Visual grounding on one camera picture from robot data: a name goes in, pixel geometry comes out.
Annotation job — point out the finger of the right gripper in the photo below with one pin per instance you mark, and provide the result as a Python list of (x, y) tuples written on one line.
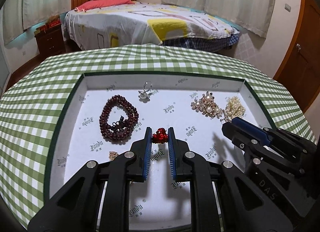
[(271, 137), (237, 136)]

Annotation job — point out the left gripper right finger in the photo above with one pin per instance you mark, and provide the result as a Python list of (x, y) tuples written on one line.
[(222, 197)]

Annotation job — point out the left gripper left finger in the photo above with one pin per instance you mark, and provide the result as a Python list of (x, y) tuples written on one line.
[(96, 198)]

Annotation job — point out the gold pearl brooch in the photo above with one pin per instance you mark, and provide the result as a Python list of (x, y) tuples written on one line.
[(207, 106)]

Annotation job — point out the small red gold charm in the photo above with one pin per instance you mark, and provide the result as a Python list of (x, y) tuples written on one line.
[(160, 136)]

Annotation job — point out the small silver ring charm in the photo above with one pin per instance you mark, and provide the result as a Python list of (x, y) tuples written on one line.
[(144, 94)]

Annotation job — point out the silver rhinestone brooch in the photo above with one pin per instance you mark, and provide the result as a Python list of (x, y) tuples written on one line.
[(225, 117)]

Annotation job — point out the green white jewelry tray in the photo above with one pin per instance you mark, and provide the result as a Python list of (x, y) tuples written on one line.
[(158, 204)]

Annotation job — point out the wooden door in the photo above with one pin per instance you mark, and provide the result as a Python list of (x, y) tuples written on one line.
[(299, 70)]

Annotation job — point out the green checkered tablecloth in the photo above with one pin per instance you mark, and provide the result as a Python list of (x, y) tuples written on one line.
[(31, 108)]

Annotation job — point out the dark wooden nightstand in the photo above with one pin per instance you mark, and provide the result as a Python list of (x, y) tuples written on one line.
[(50, 42)]

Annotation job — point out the bed with patterned quilt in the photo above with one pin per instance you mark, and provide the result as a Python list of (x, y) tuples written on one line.
[(141, 23)]

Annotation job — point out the red boxes on nightstand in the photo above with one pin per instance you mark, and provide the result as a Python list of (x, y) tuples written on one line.
[(52, 22)]

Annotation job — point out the pink pillow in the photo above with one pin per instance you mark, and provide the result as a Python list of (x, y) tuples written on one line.
[(93, 4)]

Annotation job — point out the left white curtain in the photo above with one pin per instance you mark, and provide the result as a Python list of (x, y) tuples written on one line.
[(20, 15)]

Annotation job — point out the wall switch plate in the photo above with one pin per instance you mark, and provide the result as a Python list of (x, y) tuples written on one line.
[(288, 7)]

